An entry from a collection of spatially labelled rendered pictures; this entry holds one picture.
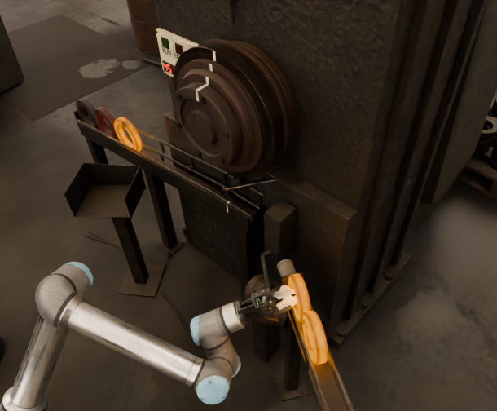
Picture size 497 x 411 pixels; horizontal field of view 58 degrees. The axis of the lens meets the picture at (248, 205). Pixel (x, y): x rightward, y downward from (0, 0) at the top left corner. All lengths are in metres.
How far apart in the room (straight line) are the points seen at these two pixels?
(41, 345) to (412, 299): 1.70
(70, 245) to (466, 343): 2.15
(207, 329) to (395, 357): 1.06
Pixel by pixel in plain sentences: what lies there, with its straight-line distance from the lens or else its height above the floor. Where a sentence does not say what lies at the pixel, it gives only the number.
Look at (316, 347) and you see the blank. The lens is 1.34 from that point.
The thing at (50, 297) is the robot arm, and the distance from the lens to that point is 1.46.
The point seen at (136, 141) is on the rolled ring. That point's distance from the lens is 2.19.
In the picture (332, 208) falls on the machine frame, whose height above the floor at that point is 0.87.
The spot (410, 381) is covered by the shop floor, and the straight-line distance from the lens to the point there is 2.22.
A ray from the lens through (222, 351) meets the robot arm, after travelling 1.51.
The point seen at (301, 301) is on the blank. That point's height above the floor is 0.76.
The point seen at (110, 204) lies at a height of 0.60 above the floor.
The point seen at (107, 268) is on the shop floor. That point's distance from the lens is 2.59.
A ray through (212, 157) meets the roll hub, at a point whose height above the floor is 1.01.
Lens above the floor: 1.96
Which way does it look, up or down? 45 degrees down
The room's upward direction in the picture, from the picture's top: 3 degrees counter-clockwise
